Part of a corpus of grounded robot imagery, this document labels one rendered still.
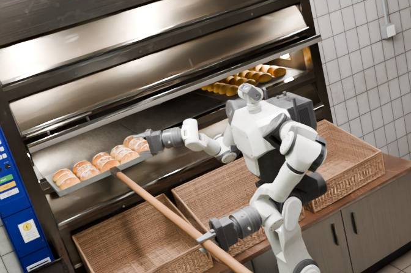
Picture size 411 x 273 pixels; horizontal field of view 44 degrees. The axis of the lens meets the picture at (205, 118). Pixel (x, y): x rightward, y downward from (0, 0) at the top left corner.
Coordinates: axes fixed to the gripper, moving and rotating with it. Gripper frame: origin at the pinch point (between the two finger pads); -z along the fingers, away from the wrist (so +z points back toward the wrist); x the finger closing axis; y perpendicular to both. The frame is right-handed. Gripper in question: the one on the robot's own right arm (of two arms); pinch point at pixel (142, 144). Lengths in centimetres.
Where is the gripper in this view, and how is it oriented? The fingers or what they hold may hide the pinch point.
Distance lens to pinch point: 233.5
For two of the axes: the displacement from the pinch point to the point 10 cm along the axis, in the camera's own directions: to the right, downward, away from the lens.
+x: -2.5, -9.2, -3.1
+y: -1.0, 3.4, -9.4
